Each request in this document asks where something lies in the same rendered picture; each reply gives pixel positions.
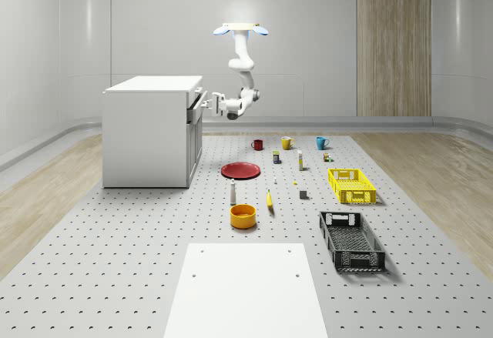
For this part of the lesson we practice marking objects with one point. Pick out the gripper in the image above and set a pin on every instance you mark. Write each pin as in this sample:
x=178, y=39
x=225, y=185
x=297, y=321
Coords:
x=218, y=104

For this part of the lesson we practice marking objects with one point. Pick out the white drawer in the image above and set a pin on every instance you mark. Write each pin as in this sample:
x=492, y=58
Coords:
x=194, y=114

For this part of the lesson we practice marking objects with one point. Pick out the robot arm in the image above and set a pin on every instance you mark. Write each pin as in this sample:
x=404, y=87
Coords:
x=242, y=51

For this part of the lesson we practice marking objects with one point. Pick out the red mug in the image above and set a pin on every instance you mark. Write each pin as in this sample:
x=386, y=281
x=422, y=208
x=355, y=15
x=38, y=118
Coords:
x=259, y=145

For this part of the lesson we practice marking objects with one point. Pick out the red plate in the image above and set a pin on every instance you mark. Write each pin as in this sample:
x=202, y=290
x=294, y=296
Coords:
x=241, y=171

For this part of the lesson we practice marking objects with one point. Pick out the blue and yellow can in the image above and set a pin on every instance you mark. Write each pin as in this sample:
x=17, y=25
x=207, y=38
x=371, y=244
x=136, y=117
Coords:
x=276, y=158

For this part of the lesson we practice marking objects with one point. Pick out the yellow mug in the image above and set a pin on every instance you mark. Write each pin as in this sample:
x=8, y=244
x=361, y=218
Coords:
x=286, y=144

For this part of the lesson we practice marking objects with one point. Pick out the white cabinet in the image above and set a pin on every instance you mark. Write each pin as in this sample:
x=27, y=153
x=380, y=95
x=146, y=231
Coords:
x=142, y=138

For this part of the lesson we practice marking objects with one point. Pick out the white bottle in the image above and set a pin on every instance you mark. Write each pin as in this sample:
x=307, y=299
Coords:
x=233, y=195

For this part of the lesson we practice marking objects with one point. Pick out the banana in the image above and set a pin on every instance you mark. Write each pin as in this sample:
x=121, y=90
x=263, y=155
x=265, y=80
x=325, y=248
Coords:
x=269, y=199

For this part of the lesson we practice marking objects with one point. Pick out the blue mug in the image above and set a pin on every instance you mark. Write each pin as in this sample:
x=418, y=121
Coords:
x=321, y=143

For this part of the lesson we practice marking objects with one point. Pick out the yellow bowl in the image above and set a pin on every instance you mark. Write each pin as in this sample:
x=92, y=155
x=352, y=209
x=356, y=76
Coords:
x=242, y=220

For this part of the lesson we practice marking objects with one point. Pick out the puzzle cube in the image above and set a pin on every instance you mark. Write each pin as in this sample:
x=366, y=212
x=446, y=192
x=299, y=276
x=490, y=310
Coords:
x=328, y=157

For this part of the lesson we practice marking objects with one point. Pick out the grey cube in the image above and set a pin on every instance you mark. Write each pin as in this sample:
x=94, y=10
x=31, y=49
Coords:
x=304, y=195

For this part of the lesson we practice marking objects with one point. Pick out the yellow basket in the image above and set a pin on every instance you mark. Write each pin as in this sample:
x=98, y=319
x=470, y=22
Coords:
x=356, y=196

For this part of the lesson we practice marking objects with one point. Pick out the white board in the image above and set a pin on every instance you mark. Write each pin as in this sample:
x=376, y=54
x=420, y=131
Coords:
x=246, y=292

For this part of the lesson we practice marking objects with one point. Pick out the dark grey basket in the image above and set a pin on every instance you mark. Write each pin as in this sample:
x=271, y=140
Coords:
x=339, y=258

